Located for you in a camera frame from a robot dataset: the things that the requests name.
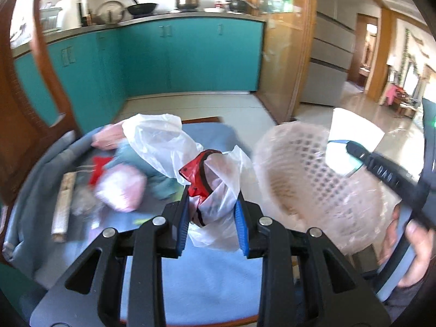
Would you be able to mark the blue striped blanket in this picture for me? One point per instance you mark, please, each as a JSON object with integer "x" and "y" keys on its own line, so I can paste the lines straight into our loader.
{"x": 204, "y": 279}

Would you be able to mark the pink perforated plastic basket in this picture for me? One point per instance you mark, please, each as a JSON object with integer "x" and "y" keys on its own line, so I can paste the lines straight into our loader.
{"x": 306, "y": 184}

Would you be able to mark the carved wooden chair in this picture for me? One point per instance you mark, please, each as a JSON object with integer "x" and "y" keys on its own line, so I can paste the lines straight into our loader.
{"x": 30, "y": 126}

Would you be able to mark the pink hanging cloth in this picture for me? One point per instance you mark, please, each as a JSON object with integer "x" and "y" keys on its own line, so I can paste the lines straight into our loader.
{"x": 392, "y": 94}

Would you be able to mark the person's right hand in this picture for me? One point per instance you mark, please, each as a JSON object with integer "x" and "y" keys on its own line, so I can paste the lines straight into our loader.
{"x": 424, "y": 245}

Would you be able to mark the black wok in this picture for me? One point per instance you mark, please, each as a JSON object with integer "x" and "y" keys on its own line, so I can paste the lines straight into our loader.
{"x": 142, "y": 8}

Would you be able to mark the blue face mask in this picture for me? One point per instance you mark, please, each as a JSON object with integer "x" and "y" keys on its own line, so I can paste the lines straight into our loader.
{"x": 136, "y": 158}

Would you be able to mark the wood framed glass partition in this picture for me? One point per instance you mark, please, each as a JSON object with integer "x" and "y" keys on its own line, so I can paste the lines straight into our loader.
{"x": 286, "y": 58}

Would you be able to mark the wooden door frame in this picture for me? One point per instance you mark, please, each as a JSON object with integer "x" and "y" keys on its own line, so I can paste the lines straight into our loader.
{"x": 360, "y": 51}

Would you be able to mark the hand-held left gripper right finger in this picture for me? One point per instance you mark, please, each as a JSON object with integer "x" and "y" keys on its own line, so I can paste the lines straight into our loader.
{"x": 242, "y": 230}

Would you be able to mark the pink fluffy item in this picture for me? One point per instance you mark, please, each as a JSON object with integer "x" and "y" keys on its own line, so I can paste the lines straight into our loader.
{"x": 121, "y": 187}

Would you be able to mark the black frying pan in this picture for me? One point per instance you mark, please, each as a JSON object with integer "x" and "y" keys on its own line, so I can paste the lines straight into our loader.
{"x": 237, "y": 4}

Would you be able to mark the clear plastic wrapper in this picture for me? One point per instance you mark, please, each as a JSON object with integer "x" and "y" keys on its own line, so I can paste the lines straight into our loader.
{"x": 82, "y": 197}

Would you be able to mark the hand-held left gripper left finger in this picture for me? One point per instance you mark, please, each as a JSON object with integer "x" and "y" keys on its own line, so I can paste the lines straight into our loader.
{"x": 181, "y": 226}

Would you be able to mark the grey refrigerator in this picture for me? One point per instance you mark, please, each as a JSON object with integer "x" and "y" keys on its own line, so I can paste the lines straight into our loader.
{"x": 327, "y": 61}

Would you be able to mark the round steel lid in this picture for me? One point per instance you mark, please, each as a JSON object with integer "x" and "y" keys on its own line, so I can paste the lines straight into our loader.
{"x": 110, "y": 12}

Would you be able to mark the white kitchen appliance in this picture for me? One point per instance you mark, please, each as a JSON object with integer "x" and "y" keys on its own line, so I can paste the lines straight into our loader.
{"x": 70, "y": 12}

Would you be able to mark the pink face mask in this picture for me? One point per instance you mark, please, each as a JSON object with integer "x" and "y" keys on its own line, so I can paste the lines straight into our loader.
{"x": 109, "y": 136}

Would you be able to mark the beige paper stick wrapper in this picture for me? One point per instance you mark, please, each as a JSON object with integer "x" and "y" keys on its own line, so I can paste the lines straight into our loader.
{"x": 63, "y": 207}

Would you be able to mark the white plastic bag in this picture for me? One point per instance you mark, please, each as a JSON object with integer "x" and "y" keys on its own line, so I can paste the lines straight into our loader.
{"x": 160, "y": 143}

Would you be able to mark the red black snack wrapper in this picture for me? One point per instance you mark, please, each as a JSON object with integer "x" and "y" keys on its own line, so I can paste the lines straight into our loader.
{"x": 196, "y": 173}

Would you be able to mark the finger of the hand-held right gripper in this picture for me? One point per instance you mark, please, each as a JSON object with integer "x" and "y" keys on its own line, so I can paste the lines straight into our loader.
{"x": 357, "y": 152}

